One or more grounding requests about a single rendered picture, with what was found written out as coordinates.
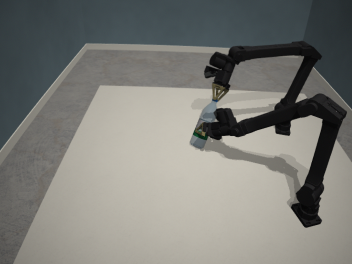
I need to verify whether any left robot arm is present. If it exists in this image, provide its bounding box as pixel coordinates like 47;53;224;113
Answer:
211;93;347;228

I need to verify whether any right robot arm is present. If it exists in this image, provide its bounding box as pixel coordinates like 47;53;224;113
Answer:
204;41;322;136

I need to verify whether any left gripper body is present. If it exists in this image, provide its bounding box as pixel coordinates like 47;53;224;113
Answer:
202;122;223;140

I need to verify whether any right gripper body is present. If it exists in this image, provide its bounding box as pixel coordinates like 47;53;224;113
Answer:
212;70;232;90

